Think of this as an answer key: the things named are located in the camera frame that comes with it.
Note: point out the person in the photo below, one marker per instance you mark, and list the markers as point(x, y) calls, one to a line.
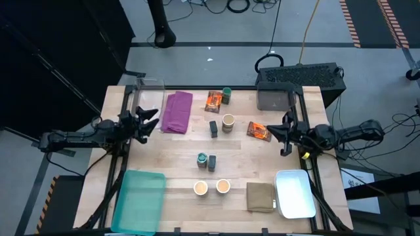
point(159, 16)

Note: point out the black curtain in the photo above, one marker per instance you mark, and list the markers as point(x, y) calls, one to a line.
point(49, 49)

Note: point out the black computer case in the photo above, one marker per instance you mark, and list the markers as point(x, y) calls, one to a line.
point(302, 76)

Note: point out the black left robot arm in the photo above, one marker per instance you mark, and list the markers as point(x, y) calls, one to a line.
point(82, 137)

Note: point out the tan folded cloth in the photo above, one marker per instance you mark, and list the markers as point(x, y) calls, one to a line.
point(260, 196)

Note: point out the white plastic tray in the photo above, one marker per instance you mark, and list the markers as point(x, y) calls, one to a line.
point(293, 193)

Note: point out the black caster wheel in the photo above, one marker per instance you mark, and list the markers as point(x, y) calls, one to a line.
point(413, 74)

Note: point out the green lid spice jar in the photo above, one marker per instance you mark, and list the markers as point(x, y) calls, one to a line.
point(226, 95)
point(201, 160)

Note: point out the white paper sheet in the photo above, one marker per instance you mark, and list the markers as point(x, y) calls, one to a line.
point(361, 201)

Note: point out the clear plastic bin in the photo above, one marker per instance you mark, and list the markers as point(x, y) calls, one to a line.
point(151, 98)

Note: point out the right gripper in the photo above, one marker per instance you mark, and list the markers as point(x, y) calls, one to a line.
point(302, 136)

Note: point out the purple folded cloth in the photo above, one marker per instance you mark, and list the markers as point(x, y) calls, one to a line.
point(177, 111)

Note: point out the black box hazard stripe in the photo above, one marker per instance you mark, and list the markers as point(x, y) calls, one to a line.
point(65, 203)

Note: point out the black beam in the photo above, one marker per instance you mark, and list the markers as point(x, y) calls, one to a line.
point(387, 185)

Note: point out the gray translucent plastic bin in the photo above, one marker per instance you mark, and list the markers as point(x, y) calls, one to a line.
point(274, 98)

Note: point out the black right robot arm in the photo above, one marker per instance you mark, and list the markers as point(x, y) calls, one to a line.
point(354, 132)

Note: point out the orange taco mix packet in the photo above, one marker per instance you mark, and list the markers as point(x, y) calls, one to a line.
point(257, 130)
point(213, 102)

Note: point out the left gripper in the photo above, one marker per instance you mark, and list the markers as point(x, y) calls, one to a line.
point(131, 126)

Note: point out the teal plastic bin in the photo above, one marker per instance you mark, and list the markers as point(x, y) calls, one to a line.
point(139, 201)

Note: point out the black stand foot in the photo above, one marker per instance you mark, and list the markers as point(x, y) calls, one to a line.
point(62, 152)
point(136, 74)

